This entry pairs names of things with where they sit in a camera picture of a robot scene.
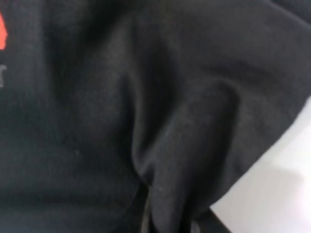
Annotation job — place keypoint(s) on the black printed t-shirt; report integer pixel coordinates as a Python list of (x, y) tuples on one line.
[(135, 116)]

